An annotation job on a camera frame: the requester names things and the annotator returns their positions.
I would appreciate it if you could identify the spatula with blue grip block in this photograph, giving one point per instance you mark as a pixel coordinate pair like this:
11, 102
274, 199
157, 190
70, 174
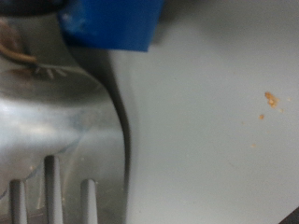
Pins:
109, 25

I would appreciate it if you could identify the silver toaster oven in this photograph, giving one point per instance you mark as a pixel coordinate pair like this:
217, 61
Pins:
202, 140

